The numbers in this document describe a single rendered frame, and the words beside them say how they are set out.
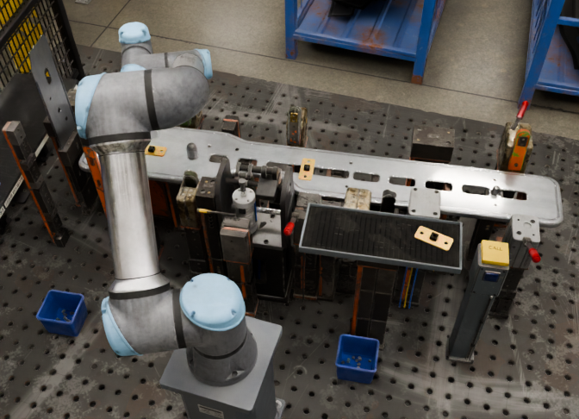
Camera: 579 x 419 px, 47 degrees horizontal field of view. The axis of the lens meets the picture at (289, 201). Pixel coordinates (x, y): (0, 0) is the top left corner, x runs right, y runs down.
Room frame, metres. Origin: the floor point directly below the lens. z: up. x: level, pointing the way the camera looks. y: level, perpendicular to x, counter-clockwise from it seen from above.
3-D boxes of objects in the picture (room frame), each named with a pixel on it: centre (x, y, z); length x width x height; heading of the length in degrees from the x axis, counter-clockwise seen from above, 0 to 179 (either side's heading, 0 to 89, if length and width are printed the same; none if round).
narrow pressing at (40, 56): (1.49, 0.66, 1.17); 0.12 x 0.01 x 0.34; 169
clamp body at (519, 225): (1.06, -0.60, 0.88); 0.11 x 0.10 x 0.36; 169
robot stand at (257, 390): (0.70, 0.15, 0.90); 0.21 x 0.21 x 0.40; 72
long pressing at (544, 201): (1.34, -0.07, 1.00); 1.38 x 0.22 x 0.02; 79
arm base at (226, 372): (0.70, 0.15, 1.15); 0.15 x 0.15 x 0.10
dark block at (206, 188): (1.17, 0.21, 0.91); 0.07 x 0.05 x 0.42; 169
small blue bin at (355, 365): (0.86, -0.17, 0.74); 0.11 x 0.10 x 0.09; 79
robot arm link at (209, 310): (0.70, 0.16, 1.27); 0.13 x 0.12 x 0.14; 97
